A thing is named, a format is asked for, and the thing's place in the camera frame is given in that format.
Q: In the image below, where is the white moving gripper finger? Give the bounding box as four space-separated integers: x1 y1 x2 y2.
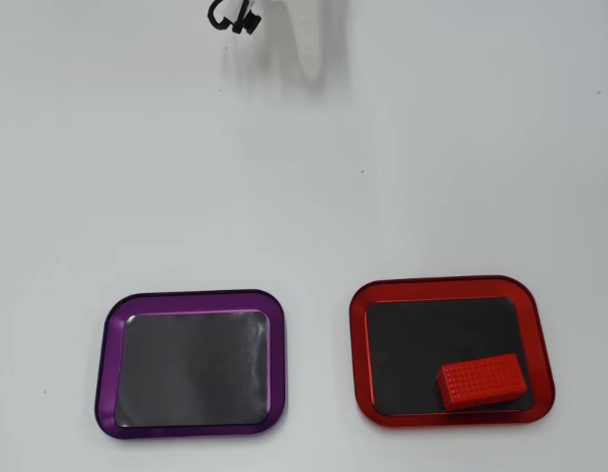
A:
283 0 349 86

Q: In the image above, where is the red studded rectangular block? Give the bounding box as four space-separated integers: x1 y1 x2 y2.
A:
435 352 528 412

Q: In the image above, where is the black zip tie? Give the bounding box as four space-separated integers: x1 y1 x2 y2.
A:
232 0 263 35

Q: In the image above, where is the red metal tray black liner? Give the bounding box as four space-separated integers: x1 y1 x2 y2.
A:
348 274 557 431

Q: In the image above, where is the purple metal tray black liner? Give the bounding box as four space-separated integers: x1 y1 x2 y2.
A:
93 288 289 441

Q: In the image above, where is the black cable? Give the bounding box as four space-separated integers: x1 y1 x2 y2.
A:
207 0 239 31

